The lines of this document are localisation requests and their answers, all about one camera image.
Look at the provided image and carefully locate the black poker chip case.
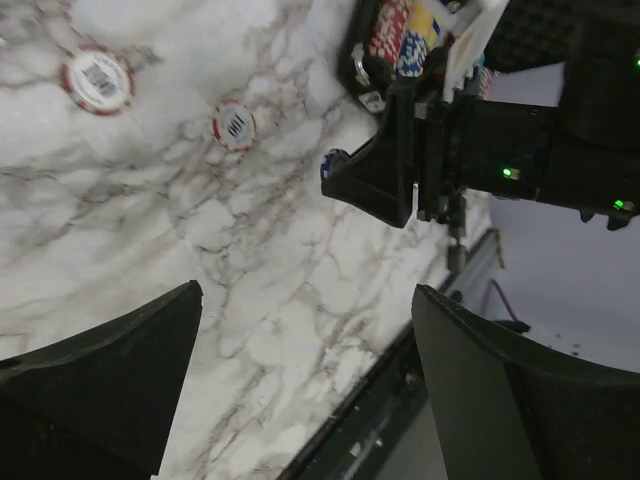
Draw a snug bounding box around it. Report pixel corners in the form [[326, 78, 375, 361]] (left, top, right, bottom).
[[337, 1, 573, 116]]

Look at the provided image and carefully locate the black mounting rail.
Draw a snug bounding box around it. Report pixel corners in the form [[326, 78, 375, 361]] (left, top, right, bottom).
[[279, 324, 428, 480]]

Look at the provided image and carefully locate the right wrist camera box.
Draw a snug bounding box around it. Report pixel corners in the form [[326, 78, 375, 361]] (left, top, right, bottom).
[[442, 0, 509, 103]]

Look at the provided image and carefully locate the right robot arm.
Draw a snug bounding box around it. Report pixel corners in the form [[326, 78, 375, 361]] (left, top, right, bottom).
[[320, 1, 639, 231]]

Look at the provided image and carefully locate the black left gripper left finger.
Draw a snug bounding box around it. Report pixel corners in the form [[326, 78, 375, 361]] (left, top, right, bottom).
[[1, 281, 203, 479]]

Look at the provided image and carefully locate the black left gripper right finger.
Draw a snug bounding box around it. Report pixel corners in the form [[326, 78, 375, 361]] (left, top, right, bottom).
[[412, 285, 639, 479]]

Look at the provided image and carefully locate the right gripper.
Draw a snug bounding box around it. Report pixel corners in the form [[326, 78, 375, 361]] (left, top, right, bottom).
[[321, 48, 558, 228]]

